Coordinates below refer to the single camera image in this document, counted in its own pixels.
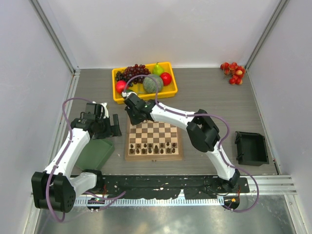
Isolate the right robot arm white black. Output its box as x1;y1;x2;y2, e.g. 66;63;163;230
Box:
122;92;240;190

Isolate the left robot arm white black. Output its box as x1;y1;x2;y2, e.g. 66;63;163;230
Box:
31;102;121;213

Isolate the wooden chess board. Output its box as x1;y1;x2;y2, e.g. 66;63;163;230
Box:
125;119;183;161

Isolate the green plastic tray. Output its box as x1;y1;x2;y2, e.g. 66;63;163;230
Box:
75;139;115;170

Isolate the green melon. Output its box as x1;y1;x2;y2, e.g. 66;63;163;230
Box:
143;74;164;94

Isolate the red apple left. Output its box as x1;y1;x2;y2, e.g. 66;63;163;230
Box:
115;80;129;94

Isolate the red apple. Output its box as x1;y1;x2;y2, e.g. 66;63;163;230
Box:
160;72;172;86
115;80;129;94

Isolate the yellow plastic fruit tray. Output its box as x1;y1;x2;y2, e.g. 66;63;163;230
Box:
112;62;178;104

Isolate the red grape bunch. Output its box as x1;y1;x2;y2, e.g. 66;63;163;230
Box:
121;64;151;84

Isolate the black grape bunch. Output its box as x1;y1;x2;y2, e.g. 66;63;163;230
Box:
115;71;131;86

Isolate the red apple right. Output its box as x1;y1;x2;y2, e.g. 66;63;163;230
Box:
160;72;172;86

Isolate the green pear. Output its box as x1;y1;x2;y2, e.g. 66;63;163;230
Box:
153;63;164;76

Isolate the red cherry cluster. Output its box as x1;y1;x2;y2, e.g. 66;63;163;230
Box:
220;62;246;85

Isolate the black plastic bin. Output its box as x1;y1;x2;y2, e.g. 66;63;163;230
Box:
234;131;269;166

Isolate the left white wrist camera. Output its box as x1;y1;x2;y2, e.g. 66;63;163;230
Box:
101;102;109;119

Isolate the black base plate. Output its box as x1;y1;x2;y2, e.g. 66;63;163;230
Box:
88;175;250;200

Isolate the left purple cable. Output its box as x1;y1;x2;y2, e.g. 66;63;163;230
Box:
45;97;127;223

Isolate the white cable duct strip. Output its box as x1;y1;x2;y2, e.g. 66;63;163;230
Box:
74;196;224;209

